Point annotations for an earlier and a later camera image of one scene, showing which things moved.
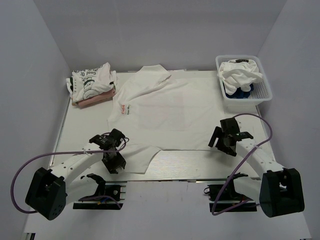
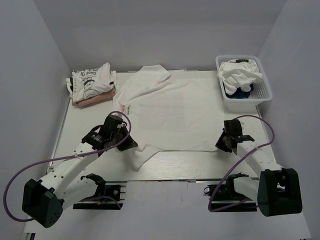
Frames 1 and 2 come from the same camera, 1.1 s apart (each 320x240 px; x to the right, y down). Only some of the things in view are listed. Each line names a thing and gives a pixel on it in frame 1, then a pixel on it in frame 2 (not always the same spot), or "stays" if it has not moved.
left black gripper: x=111 y=167 → x=129 y=143
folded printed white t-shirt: x=86 y=83 stays
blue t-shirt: x=240 y=93 stays
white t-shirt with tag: x=238 y=75 stays
